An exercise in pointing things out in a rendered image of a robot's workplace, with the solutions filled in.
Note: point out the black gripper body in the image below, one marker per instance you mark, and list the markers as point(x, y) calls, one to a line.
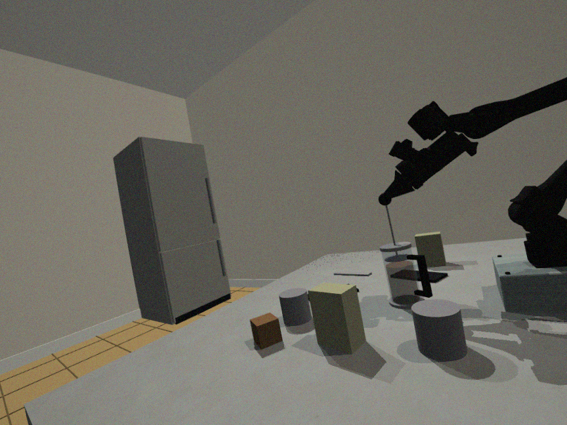
point(424, 167)

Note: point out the glass french press with black handle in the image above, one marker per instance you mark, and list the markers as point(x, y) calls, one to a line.
point(400, 271)

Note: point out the brown cube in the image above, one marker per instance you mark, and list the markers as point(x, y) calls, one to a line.
point(266, 330)

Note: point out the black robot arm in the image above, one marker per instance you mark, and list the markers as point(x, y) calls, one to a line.
point(534, 208)

